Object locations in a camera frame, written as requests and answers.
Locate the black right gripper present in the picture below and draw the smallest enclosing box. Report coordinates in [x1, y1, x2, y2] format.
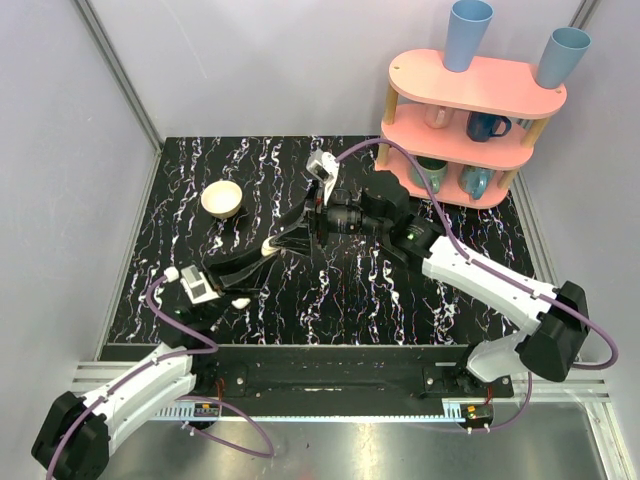
[269, 174, 389, 258]

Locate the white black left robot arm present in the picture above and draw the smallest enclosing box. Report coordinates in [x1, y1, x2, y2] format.
[31, 246, 279, 479]

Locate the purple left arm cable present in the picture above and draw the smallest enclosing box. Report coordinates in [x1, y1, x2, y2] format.
[47, 267, 276, 480]

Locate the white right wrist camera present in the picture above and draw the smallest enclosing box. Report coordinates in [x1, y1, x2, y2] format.
[306, 149, 340, 205]

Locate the pink ceramic mug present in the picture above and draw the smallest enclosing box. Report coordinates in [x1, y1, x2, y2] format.
[424, 104, 455, 129]

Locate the aluminium frame rail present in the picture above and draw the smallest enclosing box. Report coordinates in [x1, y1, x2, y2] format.
[71, 0, 164, 152]

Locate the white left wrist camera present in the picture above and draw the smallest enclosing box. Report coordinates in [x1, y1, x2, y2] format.
[180, 265, 220, 305]

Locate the pink three-tier wooden shelf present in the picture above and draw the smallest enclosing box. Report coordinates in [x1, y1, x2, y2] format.
[376, 49, 567, 209]

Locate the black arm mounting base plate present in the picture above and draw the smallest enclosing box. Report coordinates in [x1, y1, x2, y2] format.
[193, 345, 514, 400]

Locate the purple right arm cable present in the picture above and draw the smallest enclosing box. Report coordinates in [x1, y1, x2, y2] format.
[335, 138, 620, 434]

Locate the light blue plastic cup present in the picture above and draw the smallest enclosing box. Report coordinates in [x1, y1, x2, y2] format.
[535, 27, 592, 89]
[443, 0, 494, 73]

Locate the teal ceramic mug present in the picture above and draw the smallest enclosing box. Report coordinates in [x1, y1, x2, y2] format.
[415, 156, 448, 194]

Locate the light blue ceramic mug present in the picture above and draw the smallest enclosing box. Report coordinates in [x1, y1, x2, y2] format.
[458, 166, 495, 200]

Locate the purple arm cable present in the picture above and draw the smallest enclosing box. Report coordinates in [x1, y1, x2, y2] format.
[335, 138, 620, 434]
[47, 267, 276, 480]

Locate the white earbud case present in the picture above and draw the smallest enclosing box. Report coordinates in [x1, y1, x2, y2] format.
[261, 238, 280, 257]
[231, 298, 251, 310]

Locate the dark blue ceramic mug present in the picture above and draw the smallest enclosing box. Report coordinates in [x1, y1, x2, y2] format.
[466, 112, 512, 143]

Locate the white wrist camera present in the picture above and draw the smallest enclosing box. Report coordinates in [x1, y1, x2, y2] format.
[180, 265, 220, 305]
[306, 149, 340, 205]

